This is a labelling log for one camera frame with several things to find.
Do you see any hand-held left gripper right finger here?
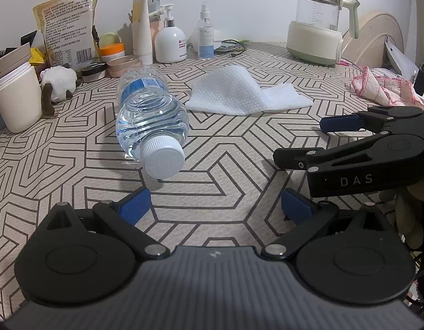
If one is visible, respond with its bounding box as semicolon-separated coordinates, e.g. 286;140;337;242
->
261;188;394;261

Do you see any black round jar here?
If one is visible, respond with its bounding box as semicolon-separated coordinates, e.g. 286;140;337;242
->
81;62;107;82

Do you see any yellow packet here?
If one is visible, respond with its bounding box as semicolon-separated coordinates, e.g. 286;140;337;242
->
29;48;48;66

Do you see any pink holder cup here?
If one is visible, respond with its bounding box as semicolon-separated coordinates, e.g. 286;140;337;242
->
148;16;168;42

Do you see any pink-edged white cloth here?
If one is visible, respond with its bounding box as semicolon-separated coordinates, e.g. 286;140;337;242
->
352;66;424;109

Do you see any white rounded device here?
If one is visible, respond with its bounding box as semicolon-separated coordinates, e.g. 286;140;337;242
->
191;29;223;50

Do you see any white textured wipe cloth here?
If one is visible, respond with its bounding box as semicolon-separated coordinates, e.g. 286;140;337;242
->
185;65;314;116

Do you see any orange lid jar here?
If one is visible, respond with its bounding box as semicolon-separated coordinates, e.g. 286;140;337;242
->
99;43;126;63

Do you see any beige folding bowl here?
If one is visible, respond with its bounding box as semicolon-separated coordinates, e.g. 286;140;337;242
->
0;43;32;76

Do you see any white plush sheep toy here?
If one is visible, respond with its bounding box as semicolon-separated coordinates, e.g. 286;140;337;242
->
40;65;82;117

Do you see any green lid jar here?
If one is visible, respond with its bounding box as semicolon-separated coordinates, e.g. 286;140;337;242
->
98;32;119;49

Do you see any person's right hand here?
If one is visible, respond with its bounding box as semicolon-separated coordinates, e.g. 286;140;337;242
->
394;186;424;251

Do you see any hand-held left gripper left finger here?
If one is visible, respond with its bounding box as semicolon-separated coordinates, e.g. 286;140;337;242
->
35;187;170;260

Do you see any white pump bottle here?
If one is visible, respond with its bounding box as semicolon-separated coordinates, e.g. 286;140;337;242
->
154;4;187;64

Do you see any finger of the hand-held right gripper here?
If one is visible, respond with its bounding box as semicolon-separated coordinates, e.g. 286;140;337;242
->
274;132;391;173
320;106;423;134

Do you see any white cylindrical cup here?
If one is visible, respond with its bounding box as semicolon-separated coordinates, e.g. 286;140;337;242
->
0;62;42;133

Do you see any black cable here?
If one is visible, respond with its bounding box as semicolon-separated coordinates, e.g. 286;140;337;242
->
220;39;248;58

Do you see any white flat panel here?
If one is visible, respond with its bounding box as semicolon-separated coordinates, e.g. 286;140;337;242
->
384;38;420;78

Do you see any pink oval case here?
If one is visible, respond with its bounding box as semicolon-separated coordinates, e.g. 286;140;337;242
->
107;56;141;78

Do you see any black rectangular object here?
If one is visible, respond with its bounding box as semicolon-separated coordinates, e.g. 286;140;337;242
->
413;55;424;95

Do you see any white cream tube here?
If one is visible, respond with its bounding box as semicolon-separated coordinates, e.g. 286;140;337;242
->
132;0;154;65

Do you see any clear spray bottle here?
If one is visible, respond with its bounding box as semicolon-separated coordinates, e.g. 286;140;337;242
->
197;4;215;60

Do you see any clear plastic water bottle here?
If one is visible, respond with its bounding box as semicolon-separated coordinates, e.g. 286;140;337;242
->
116;68;189;179

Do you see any glass electric kettle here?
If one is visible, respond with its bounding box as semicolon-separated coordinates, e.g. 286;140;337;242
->
287;0;361;66

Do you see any brown food bag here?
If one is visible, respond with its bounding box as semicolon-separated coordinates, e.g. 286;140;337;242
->
32;0;100;71

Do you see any beige round appliance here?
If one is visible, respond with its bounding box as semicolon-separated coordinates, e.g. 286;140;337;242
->
342;11;405;73

